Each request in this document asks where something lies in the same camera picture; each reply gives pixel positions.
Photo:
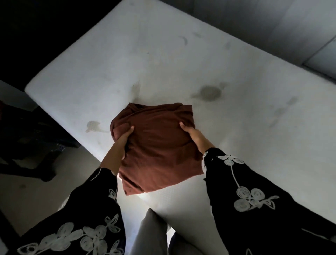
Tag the light grey jeans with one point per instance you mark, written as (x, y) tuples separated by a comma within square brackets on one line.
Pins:
[(152, 236)]

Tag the person's right forearm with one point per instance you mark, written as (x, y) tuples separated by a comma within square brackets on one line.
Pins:
[(206, 145)]

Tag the person's left forearm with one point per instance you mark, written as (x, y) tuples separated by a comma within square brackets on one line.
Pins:
[(113, 161)]

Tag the brown bed sheet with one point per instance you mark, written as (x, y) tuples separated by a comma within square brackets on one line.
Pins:
[(157, 147)]

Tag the black floral blouse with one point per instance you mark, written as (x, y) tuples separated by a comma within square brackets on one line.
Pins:
[(249, 223)]

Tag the person's left hand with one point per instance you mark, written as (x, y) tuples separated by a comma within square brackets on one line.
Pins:
[(122, 143)]

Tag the white mattress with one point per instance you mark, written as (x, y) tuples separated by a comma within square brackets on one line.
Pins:
[(183, 65)]

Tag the person's right hand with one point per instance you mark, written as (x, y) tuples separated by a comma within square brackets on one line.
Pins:
[(195, 135)]

